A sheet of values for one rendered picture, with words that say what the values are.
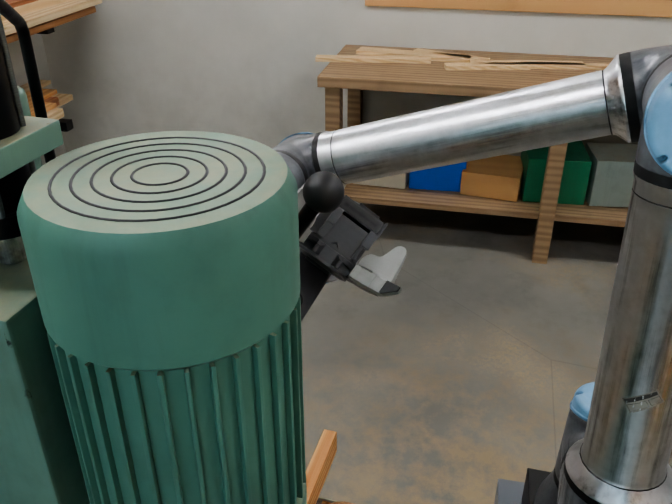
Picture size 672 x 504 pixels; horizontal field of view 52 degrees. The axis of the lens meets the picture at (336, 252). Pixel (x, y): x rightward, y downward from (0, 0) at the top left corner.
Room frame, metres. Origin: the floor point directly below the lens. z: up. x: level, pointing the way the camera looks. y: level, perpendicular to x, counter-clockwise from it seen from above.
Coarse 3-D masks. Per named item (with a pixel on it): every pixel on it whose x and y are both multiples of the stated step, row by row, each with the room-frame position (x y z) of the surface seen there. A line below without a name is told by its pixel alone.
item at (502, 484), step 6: (498, 480) 1.02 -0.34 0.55; (504, 480) 1.02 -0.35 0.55; (510, 480) 1.02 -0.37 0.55; (498, 486) 1.01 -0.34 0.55; (504, 486) 1.00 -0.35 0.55; (510, 486) 1.00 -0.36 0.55; (516, 486) 1.00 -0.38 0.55; (522, 486) 1.00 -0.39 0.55; (498, 492) 0.99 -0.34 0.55; (504, 492) 0.99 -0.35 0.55; (510, 492) 0.99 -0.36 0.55; (516, 492) 0.99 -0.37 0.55; (522, 492) 0.99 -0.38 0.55; (498, 498) 0.97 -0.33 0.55; (504, 498) 0.97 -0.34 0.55; (510, 498) 0.97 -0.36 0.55; (516, 498) 0.97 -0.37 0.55
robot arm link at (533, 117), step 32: (640, 64) 0.85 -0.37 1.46; (512, 96) 0.91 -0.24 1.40; (544, 96) 0.89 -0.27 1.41; (576, 96) 0.87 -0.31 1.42; (608, 96) 0.85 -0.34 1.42; (640, 96) 0.82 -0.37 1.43; (352, 128) 1.00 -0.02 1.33; (384, 128) 0.96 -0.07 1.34; (416, 128) 0.94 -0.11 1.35; (448, 128) 0.92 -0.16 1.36; (480, 128) 0.90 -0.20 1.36; (512, 128) 0.88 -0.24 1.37; (544, 128) 0.87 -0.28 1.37; (576, 128) 0.86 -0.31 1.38; (608, 128) 0.85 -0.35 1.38; (640, 128) 0.83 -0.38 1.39; (320, 160) 0.97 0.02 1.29; (352, 160) 0.96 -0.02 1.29; (384, 160) 0.94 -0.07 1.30; (416, 160) 0.93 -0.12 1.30; (448, 160) 0.92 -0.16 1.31
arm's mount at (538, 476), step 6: (528, 468) 0.97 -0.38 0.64; (528, 474) 0.95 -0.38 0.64; (534, 474) 0.95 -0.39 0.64; (540, 474) 0.95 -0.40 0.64; (546, 474) 0.96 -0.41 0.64; (528, 480) 0.94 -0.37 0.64; (534, 480) 0.94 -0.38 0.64; (540, 480) 0.94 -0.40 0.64; (528, 486) 0.92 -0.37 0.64; (534, 486) 0.92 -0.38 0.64; (528, 492) 0.91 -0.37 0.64; (534, 492) 0.91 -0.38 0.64; (522, 498) 0.96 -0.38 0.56; (528, 498) 0.90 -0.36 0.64; (534, 498) 0.89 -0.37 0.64
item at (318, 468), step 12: (324, 432) 0.76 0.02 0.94; (336, 432) 0.76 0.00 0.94; (324, 444) 0.73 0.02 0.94; (336, 444) 0.76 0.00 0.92; (312, 456) 0.71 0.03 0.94; (324, 456) 0.71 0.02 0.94; (312, 468) 0.69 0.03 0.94; (324, 468) 0.70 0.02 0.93; (312, 480) 0.67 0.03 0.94; (324, 480) 0.70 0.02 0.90; (312, 492) 0.65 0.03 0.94
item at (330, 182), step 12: (312, 180) 0.52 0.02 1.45; (324, 180) 0.51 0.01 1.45; (336, 180) 0.52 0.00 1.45; (312, 192) 0.51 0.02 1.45; (324, 192) 0.51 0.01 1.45; (336, 192) 0.51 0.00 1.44; (312, 204) 0.51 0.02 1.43; (324, 204) 0.51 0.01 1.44; (336, 204) 0.51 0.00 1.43; (300, 216) 0.52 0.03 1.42; (312, 216) 0.52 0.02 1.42; (300, 228) 0.52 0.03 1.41
